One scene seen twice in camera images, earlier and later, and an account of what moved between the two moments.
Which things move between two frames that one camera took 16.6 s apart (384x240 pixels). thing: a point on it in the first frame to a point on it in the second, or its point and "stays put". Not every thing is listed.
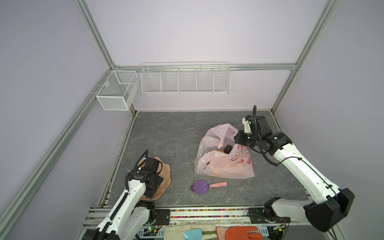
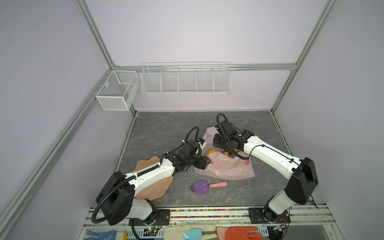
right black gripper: x=240 y=134 to x=216 y=140
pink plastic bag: x=219 y=156 stays put
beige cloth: x=176 y=232 stays put
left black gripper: x=159 y=179 to x=202 y=162
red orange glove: x=237 y=233 stays put
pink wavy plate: x=165 y=172 stays put
